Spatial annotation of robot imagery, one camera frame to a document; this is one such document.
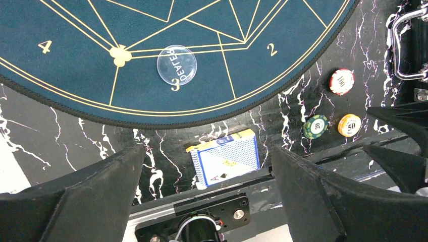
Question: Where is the aluminium frame rail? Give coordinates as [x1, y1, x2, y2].
[123, 131, 413, 241]

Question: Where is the round dark blue poker mat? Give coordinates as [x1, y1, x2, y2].
[1, 1, 358, 129]

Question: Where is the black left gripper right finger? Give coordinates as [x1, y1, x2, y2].
[272, 146, 427, 241]

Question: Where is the red and white poker chip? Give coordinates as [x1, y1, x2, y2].
[329, 69, 355, 96]

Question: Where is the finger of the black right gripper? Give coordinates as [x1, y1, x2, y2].
[363, 101, 427, 194]

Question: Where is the black poker chip case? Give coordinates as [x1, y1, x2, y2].
[388, 1, 427, 103]

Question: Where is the boxed deck of playing cards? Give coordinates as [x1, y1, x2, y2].
[186, 129, 260, 190]

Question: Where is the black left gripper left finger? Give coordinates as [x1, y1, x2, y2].
[1, 145, 145, 241]

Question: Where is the green poker chip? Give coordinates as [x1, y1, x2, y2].
[303, 114, 329, 139]

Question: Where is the clear dealer button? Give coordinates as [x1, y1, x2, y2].
[156, 45, 197, 86]

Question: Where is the chrome case handle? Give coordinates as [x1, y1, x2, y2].
[389, 1, 427, 83]

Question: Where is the yellow poker chip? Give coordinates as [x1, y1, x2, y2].
[338, 114, 361, 137]

